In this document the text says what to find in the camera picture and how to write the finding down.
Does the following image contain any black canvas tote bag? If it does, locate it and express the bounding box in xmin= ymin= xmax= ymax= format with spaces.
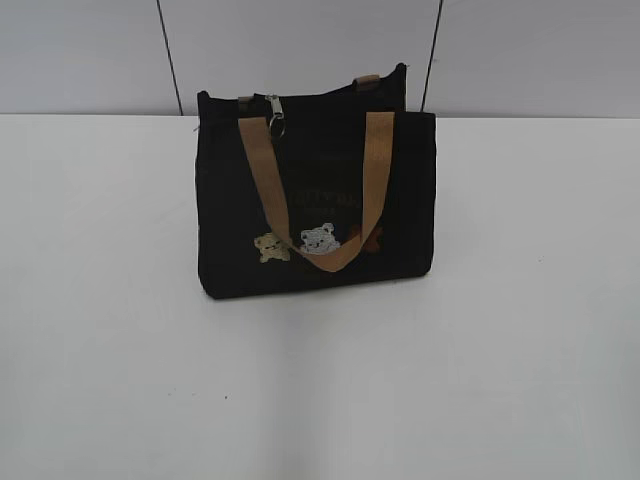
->
xmin=195 ymin=64 xmax=436 ymax=299

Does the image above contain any silver zipper pull with ring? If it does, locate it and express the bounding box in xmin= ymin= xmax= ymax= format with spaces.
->
xmin=265 ymin=94 xmax=286 ymax=141

